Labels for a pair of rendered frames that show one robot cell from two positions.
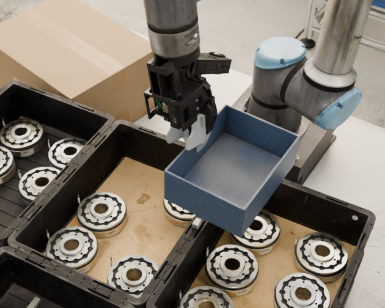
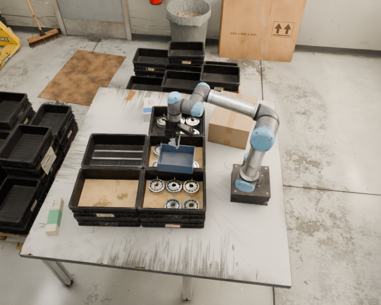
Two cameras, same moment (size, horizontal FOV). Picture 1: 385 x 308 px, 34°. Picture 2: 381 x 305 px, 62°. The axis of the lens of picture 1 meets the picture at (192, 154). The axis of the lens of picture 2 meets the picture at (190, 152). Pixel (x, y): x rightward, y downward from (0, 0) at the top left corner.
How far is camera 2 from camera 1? 1.35 m
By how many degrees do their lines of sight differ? 42
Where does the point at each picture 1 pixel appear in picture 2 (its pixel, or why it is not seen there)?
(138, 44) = (245, 126)
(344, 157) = (259, 210)
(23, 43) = not seen: hidden behind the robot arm
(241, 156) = (187, 160)
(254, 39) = (374, 180)
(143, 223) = not seen: hidden behind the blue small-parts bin
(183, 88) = (171, 129)
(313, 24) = not seen: outside the picture
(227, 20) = (377, 164)
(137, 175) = (196, 152)
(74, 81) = (216, 120)
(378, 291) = (204, 237)
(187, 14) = (171, 112)
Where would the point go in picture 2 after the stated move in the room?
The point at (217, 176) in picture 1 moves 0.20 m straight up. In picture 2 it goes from (176, 158) to (175, 135)
